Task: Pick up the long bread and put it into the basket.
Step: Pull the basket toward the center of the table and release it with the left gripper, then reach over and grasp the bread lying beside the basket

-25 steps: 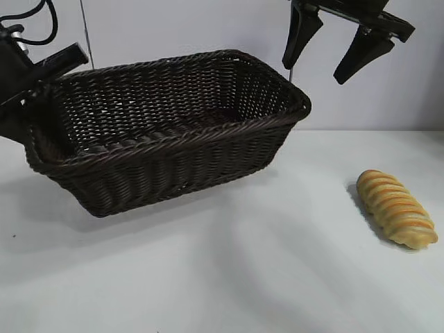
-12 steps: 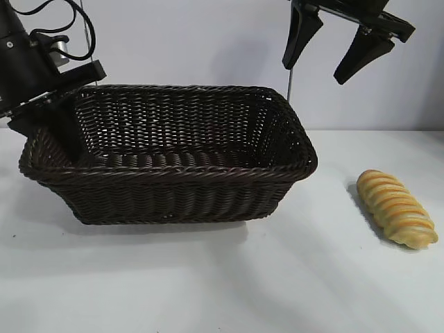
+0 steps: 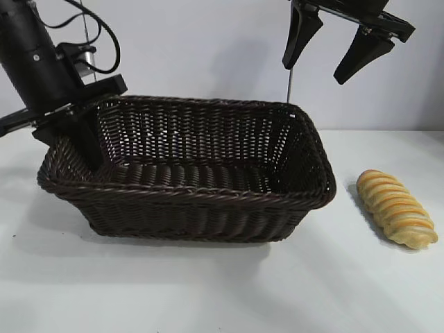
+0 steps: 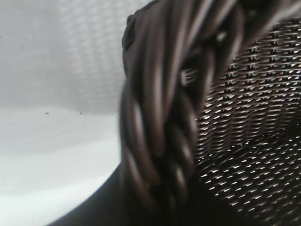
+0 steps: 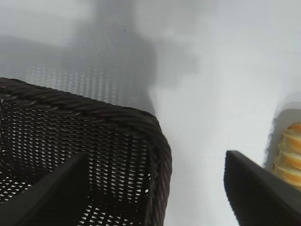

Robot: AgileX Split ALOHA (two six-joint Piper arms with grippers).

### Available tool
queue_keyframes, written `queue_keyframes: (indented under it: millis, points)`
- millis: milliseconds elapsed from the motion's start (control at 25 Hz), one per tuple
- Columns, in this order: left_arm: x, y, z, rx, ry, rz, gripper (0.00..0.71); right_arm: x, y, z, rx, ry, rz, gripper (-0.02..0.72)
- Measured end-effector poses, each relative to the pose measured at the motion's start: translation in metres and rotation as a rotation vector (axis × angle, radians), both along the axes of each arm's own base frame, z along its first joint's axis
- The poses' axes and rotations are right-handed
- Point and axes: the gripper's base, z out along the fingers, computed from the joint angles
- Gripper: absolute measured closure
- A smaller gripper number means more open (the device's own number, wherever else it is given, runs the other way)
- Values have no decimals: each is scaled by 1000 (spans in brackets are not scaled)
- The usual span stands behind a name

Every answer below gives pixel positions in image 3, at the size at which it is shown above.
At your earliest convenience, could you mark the dark brown wicker basket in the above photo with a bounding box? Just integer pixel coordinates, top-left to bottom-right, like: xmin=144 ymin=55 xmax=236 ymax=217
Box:
xmin=36 ymin=95 xmax=337 ymax=244

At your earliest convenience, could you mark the long twisted bread loaf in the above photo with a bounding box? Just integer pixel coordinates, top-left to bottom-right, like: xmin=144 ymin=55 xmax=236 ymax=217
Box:
xmin=356 ymin=169 xmax=439 ymax=250

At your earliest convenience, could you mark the black cable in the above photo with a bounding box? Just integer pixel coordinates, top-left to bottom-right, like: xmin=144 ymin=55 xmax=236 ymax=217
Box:
xmin=33 ymin=3 xmax=105 ymax=31
xmin=65 ymin=0 xmax=121 ymax=74

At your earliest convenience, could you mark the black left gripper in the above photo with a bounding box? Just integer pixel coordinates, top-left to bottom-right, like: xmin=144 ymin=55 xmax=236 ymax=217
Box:
xmin=0 ymin=41 xmax=105 ymax=171

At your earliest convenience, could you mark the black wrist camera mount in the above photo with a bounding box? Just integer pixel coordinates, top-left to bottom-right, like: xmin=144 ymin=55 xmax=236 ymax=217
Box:
xmin=56 ymin=42 xmax=126 ymax=105

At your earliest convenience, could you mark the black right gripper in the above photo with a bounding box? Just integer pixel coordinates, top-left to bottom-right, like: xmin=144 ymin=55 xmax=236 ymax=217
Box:
xmin=281 ymin=0 xmax=416 ymax=85

